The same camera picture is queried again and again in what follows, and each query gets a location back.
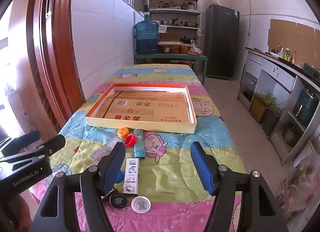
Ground gas stove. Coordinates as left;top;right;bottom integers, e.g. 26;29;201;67
299;62;320;85

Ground wall cable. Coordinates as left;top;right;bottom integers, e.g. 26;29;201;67
247;0;252;35

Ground white kitchen counter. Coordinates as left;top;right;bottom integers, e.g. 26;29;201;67
237;47;320;165

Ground brown cardboard box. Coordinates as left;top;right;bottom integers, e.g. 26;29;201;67
159;32;181;42

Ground cardboard wall sheets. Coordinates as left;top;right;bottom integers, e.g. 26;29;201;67
267;19;320;59

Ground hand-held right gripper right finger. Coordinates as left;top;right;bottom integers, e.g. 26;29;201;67
190;141;288;232

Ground clear plastic packet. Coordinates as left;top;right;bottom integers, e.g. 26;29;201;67
89;139;120;164

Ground white printed lighter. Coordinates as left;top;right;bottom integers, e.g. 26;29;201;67
123;158;139;196

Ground green table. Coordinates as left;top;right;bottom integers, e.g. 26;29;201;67
134;53;208;86

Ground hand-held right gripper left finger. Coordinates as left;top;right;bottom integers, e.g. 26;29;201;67
29;142;126;232

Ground red bottle cap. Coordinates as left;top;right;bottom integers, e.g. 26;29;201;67
124;134;138;148

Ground potted green plants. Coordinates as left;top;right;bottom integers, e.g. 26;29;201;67
250;91;274;124

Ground white bottle cap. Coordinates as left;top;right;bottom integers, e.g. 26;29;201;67
131;196;151;213

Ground red wooden door frame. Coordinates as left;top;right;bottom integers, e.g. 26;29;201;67
26;0;87;132

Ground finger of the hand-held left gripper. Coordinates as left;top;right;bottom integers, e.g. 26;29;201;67
0;134;66;165
1;130;41;157

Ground blue water jug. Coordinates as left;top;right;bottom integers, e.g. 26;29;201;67
132;20;161;55

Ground wooden cutting board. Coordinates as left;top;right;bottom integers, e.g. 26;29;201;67
246;46;266;54

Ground teal lighter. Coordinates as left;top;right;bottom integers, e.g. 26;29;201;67
133;129;146;159

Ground black bottle cap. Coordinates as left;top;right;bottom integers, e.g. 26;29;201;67
109;193;127;209

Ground metal cooking pot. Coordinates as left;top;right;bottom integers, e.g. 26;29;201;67
282;123;302;148

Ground printed blanket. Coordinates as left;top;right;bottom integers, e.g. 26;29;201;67
29;64;247;232

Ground metal pot with ladle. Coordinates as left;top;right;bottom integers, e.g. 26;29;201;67
161;17;180;26

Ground shallow cardboard tray box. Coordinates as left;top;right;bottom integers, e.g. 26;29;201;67
85;83;198;134

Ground crumpled plastic bag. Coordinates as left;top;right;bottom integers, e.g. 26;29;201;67
276;157;320;220

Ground white shelf rack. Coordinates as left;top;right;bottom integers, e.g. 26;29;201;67
147;0;202;55

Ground dark refrigerator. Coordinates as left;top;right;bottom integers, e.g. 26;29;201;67
205;4;240;79

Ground plastic bag of food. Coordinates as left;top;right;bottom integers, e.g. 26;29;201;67
188;39;203;55

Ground potted plant dark pot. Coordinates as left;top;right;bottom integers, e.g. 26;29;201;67
262;104;284;135

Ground person's left forearm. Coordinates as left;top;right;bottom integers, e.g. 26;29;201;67
10;193;34;225

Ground metal latch plate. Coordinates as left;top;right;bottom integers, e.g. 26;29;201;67
45;0;56;19

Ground teal kitchen appliance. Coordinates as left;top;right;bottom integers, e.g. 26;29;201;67
292;86;320;126

